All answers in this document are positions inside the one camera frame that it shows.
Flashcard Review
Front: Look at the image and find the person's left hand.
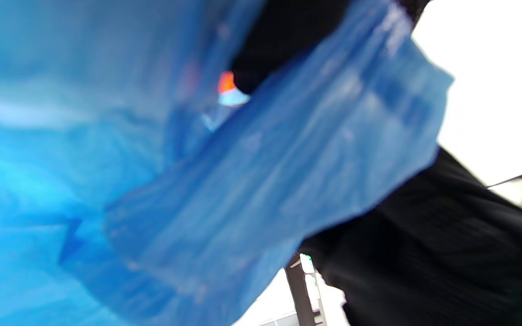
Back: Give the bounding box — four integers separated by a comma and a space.
232, 0, 357, 95

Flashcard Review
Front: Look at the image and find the person's right hand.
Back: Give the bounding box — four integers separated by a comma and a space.
300, 147, 522, 326

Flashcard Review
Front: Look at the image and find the blue plastic bag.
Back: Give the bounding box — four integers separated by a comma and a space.
0, 0, 454, 326

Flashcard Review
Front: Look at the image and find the black cable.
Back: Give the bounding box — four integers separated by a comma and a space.
485, 164, 522, 188

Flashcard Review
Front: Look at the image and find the black window frame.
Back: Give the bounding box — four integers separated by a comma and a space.
285, 254, 327, 326

